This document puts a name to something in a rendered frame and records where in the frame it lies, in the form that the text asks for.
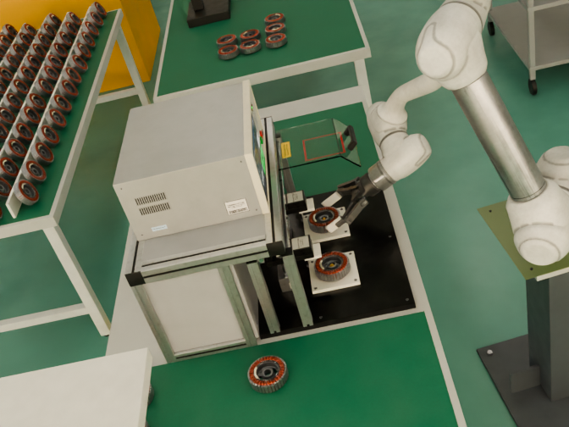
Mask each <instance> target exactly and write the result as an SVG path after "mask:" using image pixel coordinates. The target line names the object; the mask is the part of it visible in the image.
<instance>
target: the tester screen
mask: <svg viewBox="0 0 569 427"><path fill-rule="evenodd" d="M252 130H253V150H254V160H255V163H256V166H257V171H258V174H259V177H260V180H261V182H262V172H263V176H264V175H265V180H266V171H265V173H264V169H263V166H262V160H261V145H260V156H259V152H258V150H257V129H256V126H255V123H254V120H253V118H252ZM262 188H263V190H264V193H265V183H264V185H263V183H262Z"/></svg>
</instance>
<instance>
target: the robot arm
mask: <svg viewBox="0 0 569 427"><path fill-rule="evenodd" d="M490 5H491V0H445V2H444V3H443V4H442V5H441V6H440V7H439V9H438V10H437V11H436V12H435V13H434V14H433V15H432V16H431V17H430V19H429V20H428V22H427V23H426V25H425V26H424V27H423V29H422V31H421V33H420V35H419V37H418V39H417V45H416V52H415V55H416V61H417V66H418V68H419V69H420V70H421V72H422V73H423V75H420V76H418V77H417V78H415V79H413V80H410V81H408V82H407V83H406V84H404V85H402V86H400V87H398V88H397V89H396V90H395V91H394V92H393V93H392V94H391V96H390V97H389V99H388V101H387V102H376V103H374V104H373V105H371V106H370V108H369V109H368V111H367V126H368V129H369V130H370V132H371V135H372V137H373V139H374V140H375V142H376V144H377V145H378V146H379V148H380V150H381V152H382V156H383V157H382V158H381V159H380V160H379V161H378V162H377V163H376V164H374V165H373V166H372V167H370V168H369V169H368V173H366V174H365V175H363V176H362V177H361V178H360V177H359V176H357V177H356V178H355V179H354V180H349V181H347V182H345V183H342V184H340V185H338V186H337V187H338V189H337V190H336V192H335V193H334V194H333V195H331V196H330V197H329V198H327V199H326V200H325V201H323V202H322V203H321V204H322V205H323V206H324V207H330V206H332V205H333V204H334V203H336V202H337V201H339V200H340V199H341V198H342V196H344V195H352V199H351V203H350V205H349V207H348V208H347V209H346V211H345V213H344V214H343V216H339V217H338V218H337V219H335V220H334V221H333V222H331V223H330V224H329V225H327V226H326V227H325V229H326V230H328V231H329V232H330V233H332V232H333V231H335V230H336V229H338V228H339V227H341V226H342V225H343V224H344V223H347V224H348V225H350V224H351V223H352V222H353V220H354V219H355V218H356V216H357V215H358V214H359V213H360V212H361V211H362V210H363V209H364V208H365V207H366V206H367V205H368V204H369V202H368V201H367V199H366V198H367V197H368V196H372V197H373V196H375V195H376V194H377V193H379V192H380V191H381V190H382V191H385V190H386V189H388V188H389V187H390V186H392V185H393V184H394V183H396V181H398V180H400V179H403V178H406V177H407V176H408V175H410V174H411V173H413V172H414V171H416V170H417V169H418V168H419V167H420V166H422V165H423V164H424V163H425V162H426V160H427V159H428V158H429V156H430V155H431V153H432V150H431V146H430V145H429V143H428V141H427V139H426V138H425V137H424V136H423V135H422V134H412V135H408V134H407V132H406V130H407V112H406V110H405V106H406V103H407V102H408V101H411V100H412V99H415V98H418V97H421V96H424V95H427V94H429V93H431V92H435V91H436V90H438V89H439V88H440V87H444V88H446V89H448V90H450V91H452V92H453V94H454V96H455V98H456V100H457V102H458V103H459V105H460V106H461V109H462V111H463V113H464V114H465V115H466V117H467V120H468V121H469V123H470V125H471V127H472V128H473V130H474V132H475V134H476V136H477V137H478V139H479V141H480V143H481V144H482V146H483V149H484V151H485V152H486V153H487V155H488V157H489V159H490V161H491V163H492V164H493V165H494V168H495V170H496V172H497V173H498V175H499V177H500V179H501V180H502V182H503V184H504V186H505V188H506V190H507V191H508V193H509V197H508V198H507V202H506V206H505V207H506V210H507V213H508V216H509V219H510V221H511V228H512V232H513V234H514V243H515V246H516V248H517V251H518V252H519V253H520V255H521V256H522V257H523V258H524V259H525V260H527V261H528V262H530V263H533V264H537V265H548V264H551V263H554V262H556V261H557V262H558V261H560V260H561V259H562V258H564V257H565V256H566V255H567V254H568V253H569V147H567V146H559V147H552V148H551V149H550V150H548V151H546V152H545V153H544V154H543V155H542V156H541V157H540V159H539V161H538V162H537V164H536V163H535V161H534V159H533V156H532V155H531V153H530V152H529V150H528V147H527V145H526V143H525V142H524V140H523V139H522V136H521V134H520V132H519V130H518V129H517V127H516V125H515V123H514V121H513V119H512V117H511V115H510V114H509V112H508V110H507V108H506V106H505V104H504V102H503V101H502V99H501V97H500V94H499V93H498V91H497V89H496V87H495V86H494V83H493V81H492V80H491V78H490V76H489V73H488V72H487V70H486V69H487V65H488V60H487V58H486V54H485V51H484V46H483V39H482V35H481V34H482V32H483V28H484V25H485V21H486V19H487V15H488V12H489V9H490ZM343 187H344V188H343Z"/></svg>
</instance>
